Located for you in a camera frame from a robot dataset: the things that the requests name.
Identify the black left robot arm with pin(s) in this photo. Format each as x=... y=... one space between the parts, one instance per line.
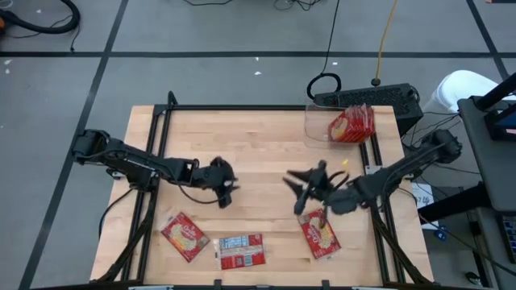
x=133 y=161

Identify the small yellow tag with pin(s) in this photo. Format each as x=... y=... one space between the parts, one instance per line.
x=345 y=162

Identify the black keyboard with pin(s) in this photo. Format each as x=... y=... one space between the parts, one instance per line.
x=510 y=237

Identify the black pole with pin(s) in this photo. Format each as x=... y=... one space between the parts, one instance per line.
x=498 y=90

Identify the clear plastic basket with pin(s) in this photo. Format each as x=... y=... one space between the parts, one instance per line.
x=316 y=129

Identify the black electronics box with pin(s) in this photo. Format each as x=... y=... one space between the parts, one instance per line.
x=493 y=125

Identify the grey side table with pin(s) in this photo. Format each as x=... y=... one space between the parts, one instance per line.
x=492 y=169

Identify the white paper sheet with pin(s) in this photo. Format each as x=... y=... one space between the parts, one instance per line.
x=423 y=197

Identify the white plastic bin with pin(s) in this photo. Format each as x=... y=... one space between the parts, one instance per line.
x=459 y=86

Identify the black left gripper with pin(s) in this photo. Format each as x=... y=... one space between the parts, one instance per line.
x=213 y=177

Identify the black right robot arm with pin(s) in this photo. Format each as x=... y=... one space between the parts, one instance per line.
x=407 y=161

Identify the blue tag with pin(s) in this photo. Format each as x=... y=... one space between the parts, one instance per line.
x=441 y=233

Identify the black computer case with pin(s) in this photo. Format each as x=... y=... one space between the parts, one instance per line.
x=383 y=96

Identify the black stand leg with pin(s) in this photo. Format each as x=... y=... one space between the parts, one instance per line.
x=451 y=203

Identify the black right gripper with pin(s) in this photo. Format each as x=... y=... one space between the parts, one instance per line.
x=318 y=185

